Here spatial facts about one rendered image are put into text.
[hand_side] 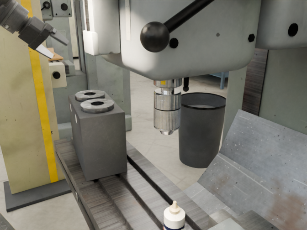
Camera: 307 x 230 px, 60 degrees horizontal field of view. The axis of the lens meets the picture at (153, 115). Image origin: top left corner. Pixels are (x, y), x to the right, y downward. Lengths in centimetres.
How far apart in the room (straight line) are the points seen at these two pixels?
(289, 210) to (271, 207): 4
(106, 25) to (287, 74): 50
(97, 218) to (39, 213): 163
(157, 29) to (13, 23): 71
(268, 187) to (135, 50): 53
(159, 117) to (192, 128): 197
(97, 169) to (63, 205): 153
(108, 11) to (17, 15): 59
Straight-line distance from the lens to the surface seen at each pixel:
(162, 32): 26
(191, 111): 235
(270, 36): 43
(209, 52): 36
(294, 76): 73
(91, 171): 76
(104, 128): 71
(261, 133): 79
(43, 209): 229
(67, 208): 223
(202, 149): 251
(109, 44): 37
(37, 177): 244
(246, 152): 80
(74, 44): 881
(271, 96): 77
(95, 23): 36
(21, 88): 215
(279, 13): 43
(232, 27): 38
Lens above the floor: 139
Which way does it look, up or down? 21 degrees down
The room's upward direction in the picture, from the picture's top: straight up
